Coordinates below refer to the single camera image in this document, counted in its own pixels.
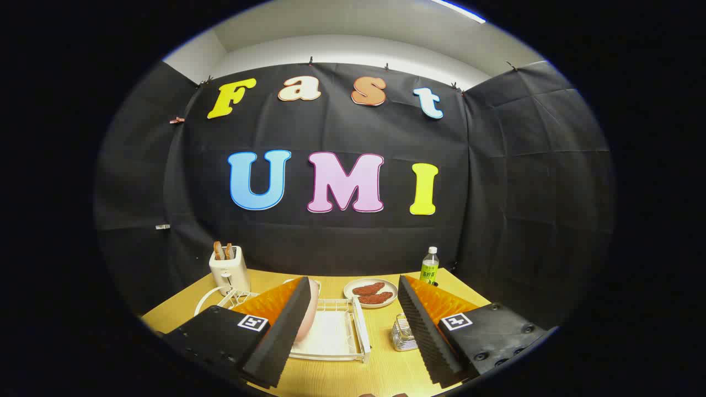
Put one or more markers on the white toaster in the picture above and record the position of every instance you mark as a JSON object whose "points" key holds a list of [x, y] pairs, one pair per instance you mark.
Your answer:
{"points": [[230, 273]]}

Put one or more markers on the green label drink bottle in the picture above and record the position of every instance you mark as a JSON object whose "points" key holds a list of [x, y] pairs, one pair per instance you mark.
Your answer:
{"points": [[429, 270]]}

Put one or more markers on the black backdrop cloth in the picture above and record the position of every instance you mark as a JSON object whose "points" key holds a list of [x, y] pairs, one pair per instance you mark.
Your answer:
{"points": [[342, 242]]}

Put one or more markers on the pink plate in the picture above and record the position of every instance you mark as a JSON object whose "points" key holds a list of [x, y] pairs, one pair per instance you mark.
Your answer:
{"points": [[310, 320]]}

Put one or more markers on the orange clip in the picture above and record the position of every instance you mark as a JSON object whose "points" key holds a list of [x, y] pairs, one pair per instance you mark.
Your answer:
{"points": [[176, 120]]}

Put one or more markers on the red-brown sausage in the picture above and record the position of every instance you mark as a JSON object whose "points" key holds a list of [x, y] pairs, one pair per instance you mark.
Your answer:
{"points": [[376, 298], [368, 288]]}

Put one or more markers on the white plate with sausages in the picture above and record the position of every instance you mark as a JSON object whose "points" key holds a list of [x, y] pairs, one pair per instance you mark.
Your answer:
{"points": [[350, 295]]}

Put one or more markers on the brown toast slice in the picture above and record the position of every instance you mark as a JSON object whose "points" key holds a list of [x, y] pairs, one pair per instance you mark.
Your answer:
{"points": [[229, 251], [218, 251]]}

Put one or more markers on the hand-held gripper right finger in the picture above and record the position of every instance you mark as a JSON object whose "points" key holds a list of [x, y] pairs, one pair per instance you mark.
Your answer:
{"points": [[424, 336]]}

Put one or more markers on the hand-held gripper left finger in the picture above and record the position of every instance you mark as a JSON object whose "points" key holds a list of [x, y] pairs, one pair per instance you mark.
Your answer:
{"points": [[281, 336]]}

